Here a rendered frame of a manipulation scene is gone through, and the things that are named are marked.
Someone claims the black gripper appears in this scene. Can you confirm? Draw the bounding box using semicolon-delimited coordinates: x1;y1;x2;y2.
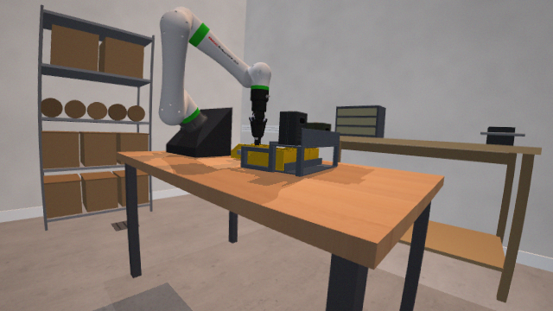
249;101;268;145

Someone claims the yellow open-front bin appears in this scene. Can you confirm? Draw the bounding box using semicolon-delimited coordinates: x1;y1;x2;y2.
231;143;270;159
247;148;297;171
285;147;309;161
307;148;319;160

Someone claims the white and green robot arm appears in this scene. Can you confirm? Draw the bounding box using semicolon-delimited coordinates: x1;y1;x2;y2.
159;7;271;133

